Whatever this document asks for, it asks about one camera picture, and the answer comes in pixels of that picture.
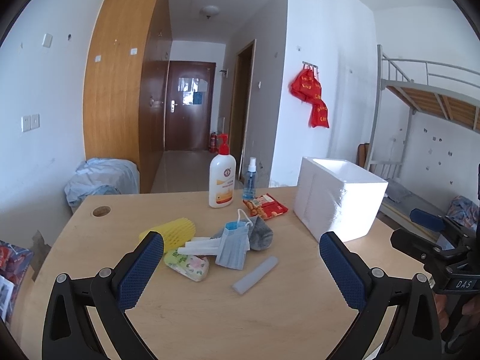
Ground green wet wipes pack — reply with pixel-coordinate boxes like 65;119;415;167
163;250;210;282

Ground red fire extinguisher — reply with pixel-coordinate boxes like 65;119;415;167
208;132;218;153

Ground white tissue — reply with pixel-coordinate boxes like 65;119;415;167
176;237;221;256

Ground light blue cloth pile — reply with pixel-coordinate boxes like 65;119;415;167
64;158;140;213

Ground yellow foam net sleeve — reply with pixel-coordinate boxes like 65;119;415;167
138;218;196;253

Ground white double wall socket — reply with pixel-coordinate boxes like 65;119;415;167
21;114;40;133

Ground white styrofoam box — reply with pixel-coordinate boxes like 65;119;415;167
294;157;388;242

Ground red snack packet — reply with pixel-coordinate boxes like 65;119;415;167
243;193;288;221

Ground wooden wardrobe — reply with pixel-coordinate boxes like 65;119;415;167
83;0;173;194

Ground white pump lotion bottle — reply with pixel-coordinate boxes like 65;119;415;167
208;134;236;208

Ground person's right hand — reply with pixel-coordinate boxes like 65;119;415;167
434;294;449;332

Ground metal bunk bed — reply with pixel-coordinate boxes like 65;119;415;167
364;46;479;236

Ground colourful patterned box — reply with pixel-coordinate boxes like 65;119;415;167
1;241;34;324

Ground blue face mask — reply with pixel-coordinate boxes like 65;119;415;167
215;209;253;271

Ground white wall switch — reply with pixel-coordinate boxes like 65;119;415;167
41;33;53;48

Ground side door frame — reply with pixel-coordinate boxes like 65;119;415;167
229;40;256;173

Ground ceiling lamp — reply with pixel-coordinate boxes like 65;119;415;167
199;5;220;20

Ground blue spray bottle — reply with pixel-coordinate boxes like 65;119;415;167
242;157;256;201

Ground dark brown entrance door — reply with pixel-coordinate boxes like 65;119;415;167
165;61;216;151

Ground grey sock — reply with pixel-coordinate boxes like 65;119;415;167
248;216;273;251

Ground red hanging bags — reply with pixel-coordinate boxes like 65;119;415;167
289;63;329;128

